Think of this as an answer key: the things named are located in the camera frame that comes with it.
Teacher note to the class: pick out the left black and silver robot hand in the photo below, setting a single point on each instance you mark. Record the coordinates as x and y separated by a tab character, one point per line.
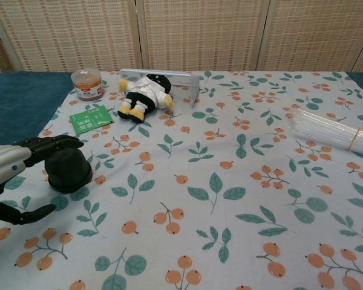
6	160

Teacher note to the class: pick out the black round cap object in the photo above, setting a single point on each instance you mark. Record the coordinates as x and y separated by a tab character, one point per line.
68	172

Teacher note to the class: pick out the green foil packet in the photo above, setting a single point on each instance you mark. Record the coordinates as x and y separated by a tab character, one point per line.
90	119

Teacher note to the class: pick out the clear jar with red label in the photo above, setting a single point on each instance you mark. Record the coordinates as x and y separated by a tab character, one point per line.
87	86

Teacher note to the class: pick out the black and white plush toy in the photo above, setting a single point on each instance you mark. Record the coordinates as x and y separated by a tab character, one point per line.
145	90

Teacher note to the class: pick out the clear plastic box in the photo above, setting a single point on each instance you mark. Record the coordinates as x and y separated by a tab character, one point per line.
184	80

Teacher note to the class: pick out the floral fruit print tablecloth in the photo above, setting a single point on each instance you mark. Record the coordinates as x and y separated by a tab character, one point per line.
199	196

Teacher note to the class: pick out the bundle of clear straws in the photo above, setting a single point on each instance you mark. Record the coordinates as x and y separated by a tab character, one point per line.
329	130

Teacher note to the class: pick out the tan rubber band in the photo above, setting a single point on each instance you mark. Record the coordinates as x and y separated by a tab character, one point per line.
354	139

